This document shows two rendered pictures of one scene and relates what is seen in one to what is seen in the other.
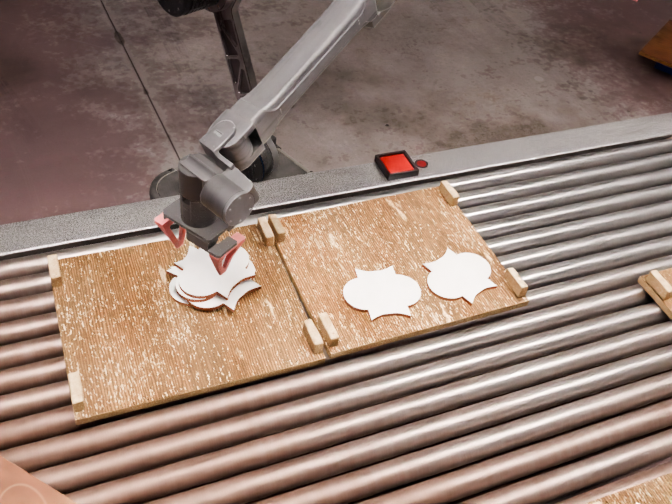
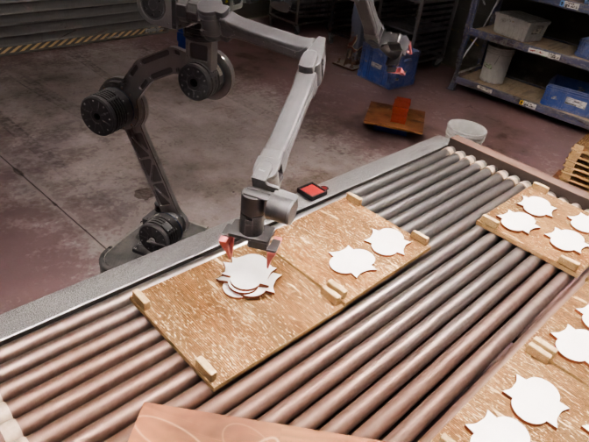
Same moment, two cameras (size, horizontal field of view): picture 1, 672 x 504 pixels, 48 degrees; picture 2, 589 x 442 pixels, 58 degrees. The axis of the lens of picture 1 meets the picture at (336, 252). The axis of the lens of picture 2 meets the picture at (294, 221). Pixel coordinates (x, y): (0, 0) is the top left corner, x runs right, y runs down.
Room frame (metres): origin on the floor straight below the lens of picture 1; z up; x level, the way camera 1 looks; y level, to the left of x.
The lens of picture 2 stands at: (-0.12, 0.48, 1.86)
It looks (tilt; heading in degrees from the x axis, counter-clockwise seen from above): 34 degrees down; 340
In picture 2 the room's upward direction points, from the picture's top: 8 degrees clockwise
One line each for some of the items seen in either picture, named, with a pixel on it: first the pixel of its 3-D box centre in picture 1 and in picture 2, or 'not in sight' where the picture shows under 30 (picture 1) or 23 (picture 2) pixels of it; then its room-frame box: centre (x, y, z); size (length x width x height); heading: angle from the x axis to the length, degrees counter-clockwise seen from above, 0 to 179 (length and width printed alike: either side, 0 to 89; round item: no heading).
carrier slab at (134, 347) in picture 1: (182, 310); (238, 303); (0.85, 0.25, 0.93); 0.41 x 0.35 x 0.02; 118
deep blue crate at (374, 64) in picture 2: not in sight; (388, 63); (4.98, -2.20, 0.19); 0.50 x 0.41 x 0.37; 25
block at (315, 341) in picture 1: (313, 336); (330, 295); (0.82, 0.02, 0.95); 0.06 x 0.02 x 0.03; 28
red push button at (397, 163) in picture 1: (396, 165); (311, 191); (1.36, -0.11, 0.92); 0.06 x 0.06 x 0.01; 28
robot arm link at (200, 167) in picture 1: (200, 179); (255, 202); (0.88, 0.22, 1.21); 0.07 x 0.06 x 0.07; 53
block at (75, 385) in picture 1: (76, 392); (206, 368); (0.64, 0.36, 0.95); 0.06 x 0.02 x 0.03; 28
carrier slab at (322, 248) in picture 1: (392, 262); (345, 244); (1.05, -0.11, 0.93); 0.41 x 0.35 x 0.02; 119
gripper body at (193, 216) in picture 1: (198, 207); (251, 224); (0.88, 0.23, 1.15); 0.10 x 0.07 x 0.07; 61
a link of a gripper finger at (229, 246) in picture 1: (216, 249); (264, 251); (0.86, 0.19, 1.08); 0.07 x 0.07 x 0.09; 61
